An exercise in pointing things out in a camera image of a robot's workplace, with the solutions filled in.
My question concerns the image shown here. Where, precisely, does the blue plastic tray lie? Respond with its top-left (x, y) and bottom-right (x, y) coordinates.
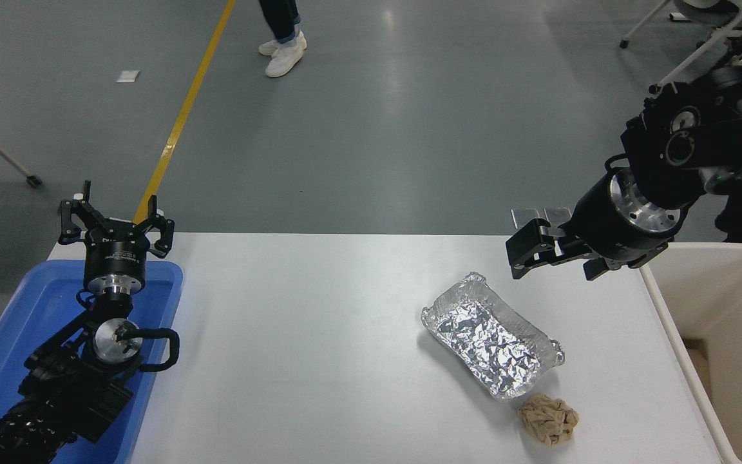
top-left (0, 260), bottom-right (184, 464)

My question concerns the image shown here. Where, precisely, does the crumpled tan paper ball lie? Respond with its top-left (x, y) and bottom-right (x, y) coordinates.
top-left (518, 394), bottom-right (580, 447)

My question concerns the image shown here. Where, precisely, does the crinkled foil tray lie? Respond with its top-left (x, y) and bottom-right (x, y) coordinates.
top-left (420, 271), bottom-right (565, 401)

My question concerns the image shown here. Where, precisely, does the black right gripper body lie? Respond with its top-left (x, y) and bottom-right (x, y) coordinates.
top-left (567, 174), bottom-right (672, 269)

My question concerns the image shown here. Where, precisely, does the white chair frame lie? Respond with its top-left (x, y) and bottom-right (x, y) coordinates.
top-left (619, 0), bottom-right (742, 95)

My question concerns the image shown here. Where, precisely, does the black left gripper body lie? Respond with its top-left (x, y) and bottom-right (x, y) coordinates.
top-left (83, 222), bottom-right (151, 279)

